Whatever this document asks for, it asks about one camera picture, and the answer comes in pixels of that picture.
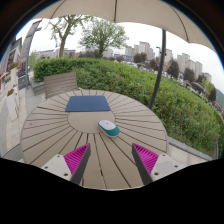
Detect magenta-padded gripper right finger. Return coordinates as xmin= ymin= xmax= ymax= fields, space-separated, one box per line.
xmin=131 ymin=143 xmax=183 ymax=186

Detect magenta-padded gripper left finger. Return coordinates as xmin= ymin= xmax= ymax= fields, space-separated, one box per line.
xmin=41 ymin=143 xmax=92 ymax=186

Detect white and teal computer mouse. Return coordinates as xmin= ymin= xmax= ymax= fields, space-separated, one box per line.
xmin=97 ymin=119 xmax=121 ymax=138

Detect blue mouse pad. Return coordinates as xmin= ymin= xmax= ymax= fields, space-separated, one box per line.
xmin=64 ymin=95 xmax=112 ymax=113

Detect green hedge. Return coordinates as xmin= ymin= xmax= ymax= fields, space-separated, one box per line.
xmin=32 ymin=57 xmax=224 ymax=158

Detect slatted beige patio chair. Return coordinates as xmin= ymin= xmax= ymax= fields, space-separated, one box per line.
xmin=43 ymin=71 xmax=80 ymax=100

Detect distant apartment buildings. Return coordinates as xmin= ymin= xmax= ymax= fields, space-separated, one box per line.
xmin=124 ymin=40 xmax=213 ymax=84

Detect sparse-leaved tree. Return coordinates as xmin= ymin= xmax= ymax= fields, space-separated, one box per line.
xmin=49 ymin=14 xmax=93 ymax=59

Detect tall grey sign pylon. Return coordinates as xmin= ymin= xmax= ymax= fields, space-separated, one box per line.
xmin=19 ymin=19 xmax=43 ymax=89

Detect round leafy tree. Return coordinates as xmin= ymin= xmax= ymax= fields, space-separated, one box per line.
xmin=78 ymin=18 xmax=129 ymax=59

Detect beige patio umbrella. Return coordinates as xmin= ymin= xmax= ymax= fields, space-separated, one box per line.
xmin=33 ymin=0 xmax=218 ymax=110

